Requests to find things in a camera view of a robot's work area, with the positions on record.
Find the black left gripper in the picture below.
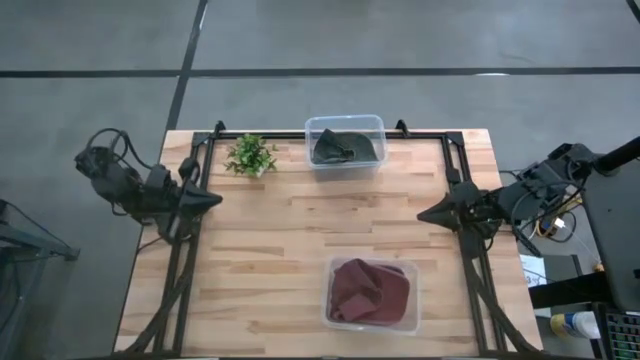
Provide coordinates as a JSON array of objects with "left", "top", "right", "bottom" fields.
[{"left": 160, "top": 157, "right": 224, "bottom": 245}]

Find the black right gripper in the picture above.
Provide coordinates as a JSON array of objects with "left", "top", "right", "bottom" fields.
[{"left": 417, "top": 167, "right": 502, "bottom": 260}]

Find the large clear plastic bin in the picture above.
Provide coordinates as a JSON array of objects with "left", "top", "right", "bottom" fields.
[{"left": 321, "top": 253, "right": 422, "bottom": 336}]

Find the dark green baseball cap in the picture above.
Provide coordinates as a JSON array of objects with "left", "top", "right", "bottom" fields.
[{"left": 311, "top": 128, "right": 380, "bottom": 166}]

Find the green plant in white pot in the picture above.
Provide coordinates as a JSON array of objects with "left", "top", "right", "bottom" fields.
[{"left": 223, "top": 132, "right": 280, "bottom": 179}]

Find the white paper sheet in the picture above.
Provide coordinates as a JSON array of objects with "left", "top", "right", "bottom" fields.
[{"left": 519, "top": 253, "right": 550, "bottom": 289}]

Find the small clear plastic bin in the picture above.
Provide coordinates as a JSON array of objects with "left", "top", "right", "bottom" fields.
[{"left": 304, "top": 113, "right": 389, "bottom": 171}]

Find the black desk bar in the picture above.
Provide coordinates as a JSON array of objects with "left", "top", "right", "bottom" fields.
[{"left": 528, "top": 272, "right": 616, "bottom": 311}]

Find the white wipes canister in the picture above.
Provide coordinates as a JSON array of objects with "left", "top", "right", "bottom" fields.
[{"left": 549, "top": 309, "right": 601, "bottom": 341}]

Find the black monitor pole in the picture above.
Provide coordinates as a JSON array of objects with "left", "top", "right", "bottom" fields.
[{"left": 593, "top": 135, "right": 640, "bottom": 175}]

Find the grey metal cart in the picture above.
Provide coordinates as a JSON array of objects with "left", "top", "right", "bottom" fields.
[{"left": 0, "top": 198, "right": 81, "bottom": 360}]

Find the backlit keyboard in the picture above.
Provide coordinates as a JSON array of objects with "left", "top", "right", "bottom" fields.
[{"left": 603, "top": 310, "right": 640, "bottom": 360}]

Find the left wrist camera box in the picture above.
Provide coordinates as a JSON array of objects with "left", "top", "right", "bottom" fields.
[{"left": 146, "top": 163, "right": 173, "bottom": 193}]

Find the yellow cable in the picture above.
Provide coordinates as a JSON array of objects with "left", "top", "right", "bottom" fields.
[{"left": 534, "top": 196, "right": 584, "bottom": 239}]

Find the black aluminium rig frame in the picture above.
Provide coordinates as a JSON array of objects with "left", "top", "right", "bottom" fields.
[{"left": 113, "top": 119, "right": 542, "bottom": 360}]

